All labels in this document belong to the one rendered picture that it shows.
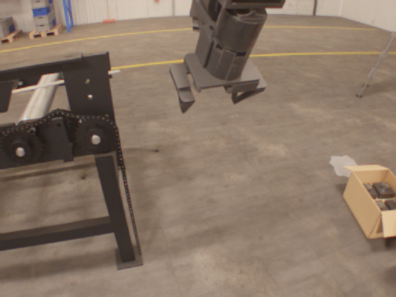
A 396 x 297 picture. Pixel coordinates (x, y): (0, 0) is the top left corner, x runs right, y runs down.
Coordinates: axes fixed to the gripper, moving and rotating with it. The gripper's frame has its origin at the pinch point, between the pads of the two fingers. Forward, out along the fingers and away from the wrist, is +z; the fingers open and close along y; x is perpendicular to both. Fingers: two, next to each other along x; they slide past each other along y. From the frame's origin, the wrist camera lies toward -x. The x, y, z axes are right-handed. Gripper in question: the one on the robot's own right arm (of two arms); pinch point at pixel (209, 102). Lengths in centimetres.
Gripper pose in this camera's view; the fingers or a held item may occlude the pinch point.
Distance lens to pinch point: 50.5
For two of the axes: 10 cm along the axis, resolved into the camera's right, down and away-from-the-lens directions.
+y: -9.2, 2.1, -3.2
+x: 3.3, 8.6, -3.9
